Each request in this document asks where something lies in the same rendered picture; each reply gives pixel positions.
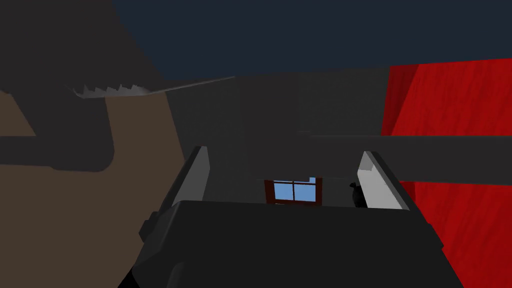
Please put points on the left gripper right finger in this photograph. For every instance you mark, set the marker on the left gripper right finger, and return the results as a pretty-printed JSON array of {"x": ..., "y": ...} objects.
[{"x": 380, "y": 186}]

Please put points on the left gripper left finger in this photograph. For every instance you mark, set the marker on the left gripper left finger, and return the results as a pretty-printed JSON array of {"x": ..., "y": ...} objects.
[{"x": 193, "y": 179}]

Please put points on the red-framed window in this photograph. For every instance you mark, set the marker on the red-framed window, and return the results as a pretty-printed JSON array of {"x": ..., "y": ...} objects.
[{"x": 294, "y": 191}]

